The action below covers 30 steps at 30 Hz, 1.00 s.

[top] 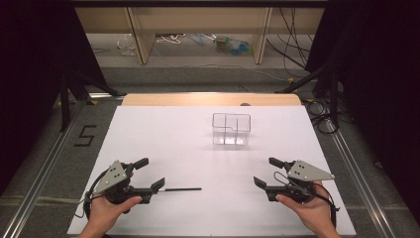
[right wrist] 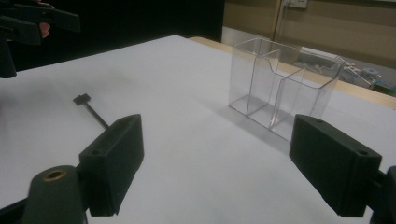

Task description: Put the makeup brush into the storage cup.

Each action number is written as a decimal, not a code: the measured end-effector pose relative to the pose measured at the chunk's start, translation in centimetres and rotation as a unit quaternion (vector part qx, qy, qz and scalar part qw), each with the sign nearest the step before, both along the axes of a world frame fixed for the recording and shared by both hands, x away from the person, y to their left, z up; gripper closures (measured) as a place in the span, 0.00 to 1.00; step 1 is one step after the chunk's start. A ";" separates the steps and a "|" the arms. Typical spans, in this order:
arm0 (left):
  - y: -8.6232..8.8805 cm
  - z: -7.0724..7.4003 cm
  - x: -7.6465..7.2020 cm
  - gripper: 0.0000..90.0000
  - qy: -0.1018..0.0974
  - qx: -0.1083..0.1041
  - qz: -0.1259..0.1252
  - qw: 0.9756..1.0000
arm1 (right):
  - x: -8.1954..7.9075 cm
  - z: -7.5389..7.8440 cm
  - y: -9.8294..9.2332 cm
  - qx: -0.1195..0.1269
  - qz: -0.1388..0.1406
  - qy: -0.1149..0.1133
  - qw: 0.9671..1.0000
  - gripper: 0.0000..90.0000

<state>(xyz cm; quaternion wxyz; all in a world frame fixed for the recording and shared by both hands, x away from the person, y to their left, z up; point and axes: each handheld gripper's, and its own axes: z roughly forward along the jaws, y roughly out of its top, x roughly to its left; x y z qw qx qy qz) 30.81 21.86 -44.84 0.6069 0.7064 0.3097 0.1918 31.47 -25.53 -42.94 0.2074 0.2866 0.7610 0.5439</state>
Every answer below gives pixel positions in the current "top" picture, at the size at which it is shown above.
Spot clear plastic wrapper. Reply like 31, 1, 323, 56
116, 33, 137, 57

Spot black horizontal beam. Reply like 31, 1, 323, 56
70, 0, 330, 8

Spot aluminium floor rail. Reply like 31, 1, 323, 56
0, 93, 125, 238
325, 118, 397, 238

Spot dark curtain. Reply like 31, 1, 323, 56
0, 0, 107, 196
305, 0, 420, 226

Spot colourful plastic bag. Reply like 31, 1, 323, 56
214, 35, 254, 57

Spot light wooden desk frame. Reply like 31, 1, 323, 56
74, 6, 326, 65

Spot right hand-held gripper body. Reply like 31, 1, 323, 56
276, 160, 336, 203

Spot white table sheet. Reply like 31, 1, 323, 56
66, 104, 358, 237

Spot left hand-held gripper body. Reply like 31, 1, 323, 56
93, 160, 144, 204

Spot black metal stand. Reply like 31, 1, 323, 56
275, 63, 341, 128
58, 68, 127, 133

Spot bundle of black hanging cables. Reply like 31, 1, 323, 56
265, 7, 326, 78

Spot left hand-held gripper cable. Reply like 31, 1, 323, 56
74, 172, 110, 221

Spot clear plastic organizer box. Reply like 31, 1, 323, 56
211, 112, 253, 147

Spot person's left hand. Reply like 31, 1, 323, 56
86, 194, 144, 232

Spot white coiled cord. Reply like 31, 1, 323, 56
156, 33, 186, 45

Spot person's right hand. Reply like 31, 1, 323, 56
275, 180, 335, 232

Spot coiled black floor cables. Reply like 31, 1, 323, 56
303, 98, 341, 135

